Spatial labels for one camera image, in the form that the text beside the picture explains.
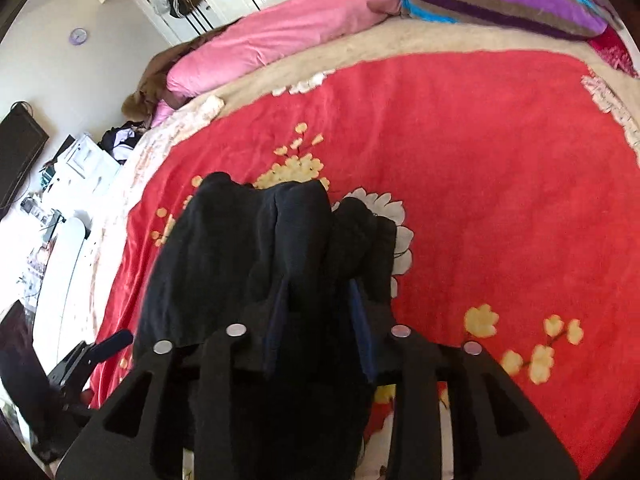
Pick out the black sweater with orange patches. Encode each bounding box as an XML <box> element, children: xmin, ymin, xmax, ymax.
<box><xmin>134</xmin><ymin>172</ymin><xmax>397</xmax><ymax>479</ymax></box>

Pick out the dark clothes pile on chair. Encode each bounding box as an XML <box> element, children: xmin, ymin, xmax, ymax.
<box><xmin>98</xmin><ymin>122</ymin><xmax>146</xmax><ymax>165</ymax></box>

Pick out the white lace floral blanket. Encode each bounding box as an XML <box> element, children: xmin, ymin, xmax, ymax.
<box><xmin>58</xmin><ymin>92</ymin><xmax>224</xmax><ymax>340</ymax></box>

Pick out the white drawer cabinet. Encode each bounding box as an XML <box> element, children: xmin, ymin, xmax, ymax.
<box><xmin>47</xmin><ymin>133</ymin><xmax>120</xmax><ymax>198</ymax></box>

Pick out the red floral blanket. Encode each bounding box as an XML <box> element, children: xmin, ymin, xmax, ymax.
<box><xmin>99</xmin><ymin>50</ymin><xmax>639</xmax><ymax>477</ymax></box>

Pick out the beige bed sheet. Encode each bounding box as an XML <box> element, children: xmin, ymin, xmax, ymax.
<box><xmin>205</xmin><ymin>18</ymin><xmax>639</xmax><ymax>152</ymax></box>

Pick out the white door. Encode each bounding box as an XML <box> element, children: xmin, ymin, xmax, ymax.
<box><xmin>134</xmin><ymin>0</ymin><xmax>224</xmax><ymax>44</ymax></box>

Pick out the magenta patterned cloth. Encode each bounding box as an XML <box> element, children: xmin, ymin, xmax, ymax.
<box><xmin>588</xmin><ymin>26</ymin><xmax>639</xmax><ymax>78</ymax></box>

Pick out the pink quilt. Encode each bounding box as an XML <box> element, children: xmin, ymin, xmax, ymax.
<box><xmin>166</xmin><ymin>0</ymin><xmax>400</xmax><ymax>103</ymax></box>

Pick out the black wall television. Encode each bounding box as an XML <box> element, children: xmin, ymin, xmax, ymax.
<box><xmin>0</xmin><ymin>101</ymin><xmax>49</xmax><ymax>217</ymax></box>

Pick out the purple wall clock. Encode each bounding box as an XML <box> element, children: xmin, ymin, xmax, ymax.
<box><xmin>68</xmin><ymin>27</ymin><xmax>89</xmax><ymax>47</ymax></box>

